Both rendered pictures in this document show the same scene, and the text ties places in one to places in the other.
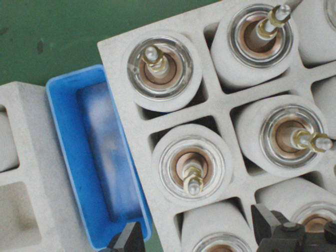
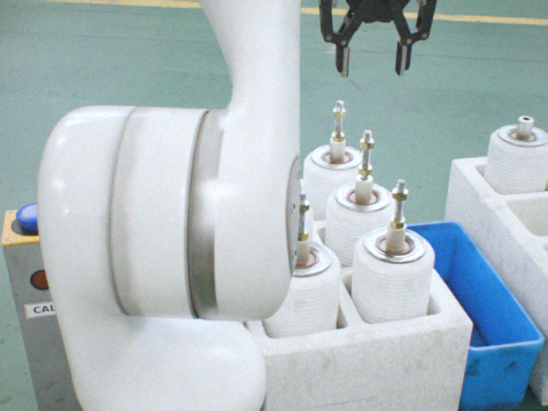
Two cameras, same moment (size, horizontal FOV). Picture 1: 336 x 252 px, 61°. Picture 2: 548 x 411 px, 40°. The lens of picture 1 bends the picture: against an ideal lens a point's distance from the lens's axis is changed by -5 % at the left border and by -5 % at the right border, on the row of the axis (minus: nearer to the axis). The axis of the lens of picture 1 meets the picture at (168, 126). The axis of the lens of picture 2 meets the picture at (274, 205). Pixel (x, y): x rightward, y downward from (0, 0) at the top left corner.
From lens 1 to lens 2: 0.84 m
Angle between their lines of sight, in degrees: 57
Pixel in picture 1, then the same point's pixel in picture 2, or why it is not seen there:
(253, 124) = (308, 217)
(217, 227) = (340, 173)
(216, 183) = (342, 189)
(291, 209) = not seen: hidden behind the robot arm
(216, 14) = (332, 334)
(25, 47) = not seen: outside the picture
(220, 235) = (338, 166)
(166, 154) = (385, 202)
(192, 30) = (360, 324)
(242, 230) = (320, 172)
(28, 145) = (535, 257)
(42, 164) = (519, 254)
